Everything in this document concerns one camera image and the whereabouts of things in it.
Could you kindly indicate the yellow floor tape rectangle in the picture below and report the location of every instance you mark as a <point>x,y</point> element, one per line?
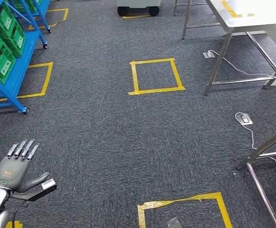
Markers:
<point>221,207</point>

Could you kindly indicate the steel table frame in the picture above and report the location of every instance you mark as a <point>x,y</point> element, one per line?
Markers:
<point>186,19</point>

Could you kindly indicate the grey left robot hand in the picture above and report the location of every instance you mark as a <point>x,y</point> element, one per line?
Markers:
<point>11,173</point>

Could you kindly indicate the grey floor socket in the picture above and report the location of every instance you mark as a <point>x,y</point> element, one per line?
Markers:
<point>209,54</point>
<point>246,119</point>

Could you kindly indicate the yellow tape strip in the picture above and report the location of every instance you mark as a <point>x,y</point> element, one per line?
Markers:
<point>228,8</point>

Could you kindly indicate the blue metal shelf rack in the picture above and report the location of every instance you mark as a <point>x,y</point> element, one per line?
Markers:
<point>44,8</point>
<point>21,72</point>

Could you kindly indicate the stainless steel table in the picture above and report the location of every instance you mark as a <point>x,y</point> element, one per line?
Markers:
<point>247,22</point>

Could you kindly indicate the white wheeled cart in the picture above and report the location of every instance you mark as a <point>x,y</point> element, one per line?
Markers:
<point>138,3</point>

